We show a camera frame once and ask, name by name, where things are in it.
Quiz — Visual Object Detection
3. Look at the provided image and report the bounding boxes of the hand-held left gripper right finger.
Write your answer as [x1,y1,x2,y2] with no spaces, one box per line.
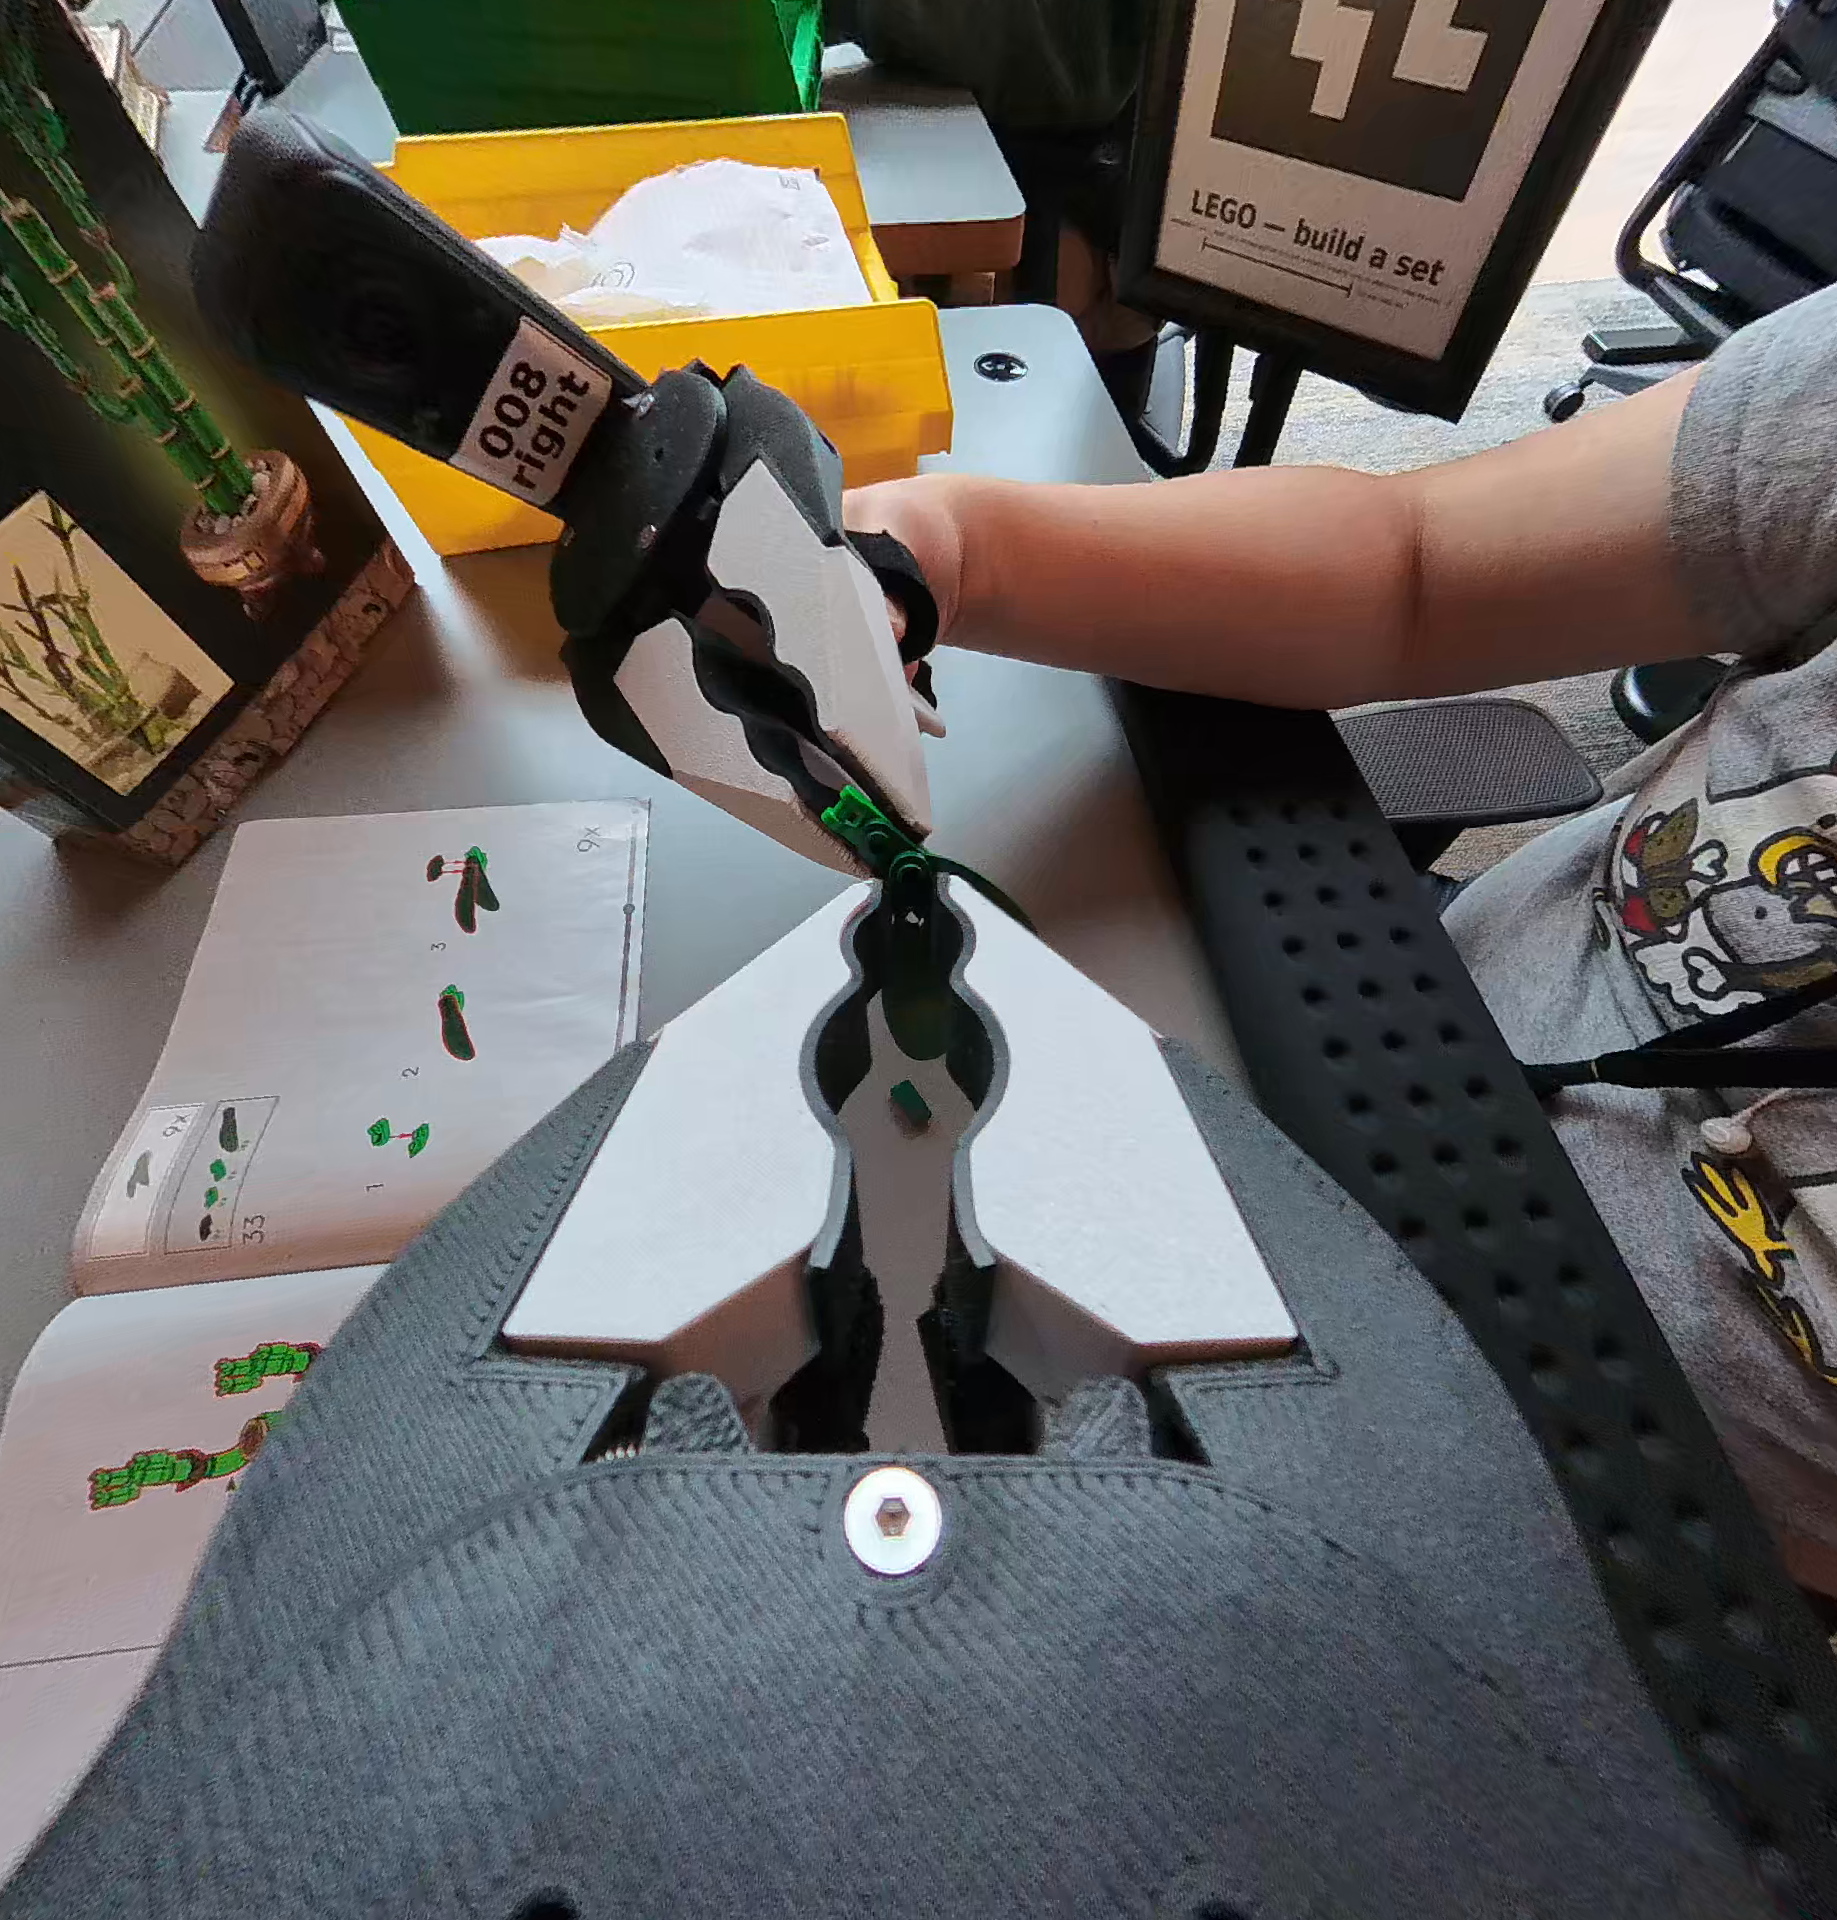
[917,886,1299,1448]

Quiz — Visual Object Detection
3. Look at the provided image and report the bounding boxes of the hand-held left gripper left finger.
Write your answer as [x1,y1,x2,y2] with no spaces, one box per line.
[501,882,881,1448]

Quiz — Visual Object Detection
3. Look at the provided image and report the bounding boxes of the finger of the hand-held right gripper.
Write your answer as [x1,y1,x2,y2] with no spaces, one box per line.
[689,454,946,844]
[607,620,879,886]

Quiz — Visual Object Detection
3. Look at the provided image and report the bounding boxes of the bright green lego piece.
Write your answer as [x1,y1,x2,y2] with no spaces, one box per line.
[820,784,935,879]

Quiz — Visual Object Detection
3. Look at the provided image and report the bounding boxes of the dark green lego leaf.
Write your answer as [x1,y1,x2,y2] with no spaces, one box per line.
[871,847,1040,1062]

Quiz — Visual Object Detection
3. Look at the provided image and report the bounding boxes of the person's right forearm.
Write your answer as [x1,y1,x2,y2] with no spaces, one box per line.
[940,366,1752,713]

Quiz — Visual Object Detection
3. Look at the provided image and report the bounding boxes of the bamboo lego set box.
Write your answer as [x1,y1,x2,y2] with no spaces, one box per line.
[0,0,418,872]

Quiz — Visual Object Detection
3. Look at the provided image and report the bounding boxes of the lego instruction booklet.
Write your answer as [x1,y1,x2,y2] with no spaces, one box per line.
[0,796,653,1673]

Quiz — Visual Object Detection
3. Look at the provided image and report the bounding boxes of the person's right hand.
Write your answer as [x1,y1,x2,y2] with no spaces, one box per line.
[843,476,969,654]

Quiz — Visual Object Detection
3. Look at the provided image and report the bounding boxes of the yellow plastic bin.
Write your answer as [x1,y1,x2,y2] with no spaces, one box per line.
[316,111,953,557]

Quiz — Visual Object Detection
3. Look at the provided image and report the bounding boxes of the green plastic bin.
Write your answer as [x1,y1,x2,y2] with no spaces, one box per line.
[333,0,829,138]

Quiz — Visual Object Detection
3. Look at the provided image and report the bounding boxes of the white plastic bags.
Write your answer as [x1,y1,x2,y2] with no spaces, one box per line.
[476,157,879,323]

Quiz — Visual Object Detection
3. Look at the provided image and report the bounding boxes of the black mesh chair armrest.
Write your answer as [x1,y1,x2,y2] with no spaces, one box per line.
[1335,696,1608,829]

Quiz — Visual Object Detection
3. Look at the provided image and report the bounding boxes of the black framed task sign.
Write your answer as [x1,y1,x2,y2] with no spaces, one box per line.
[1120,0,1669,480]

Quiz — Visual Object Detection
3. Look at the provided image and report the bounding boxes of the grey printed t-shirt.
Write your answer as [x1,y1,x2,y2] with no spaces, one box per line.
[1443,261,1837,1598]

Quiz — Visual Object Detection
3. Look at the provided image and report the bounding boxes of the black office chair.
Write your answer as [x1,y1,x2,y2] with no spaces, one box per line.
[1546,0,1837,437]

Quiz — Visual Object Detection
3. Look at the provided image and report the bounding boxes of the black cord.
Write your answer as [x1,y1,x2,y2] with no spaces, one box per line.
[1518,961,1837,1095]

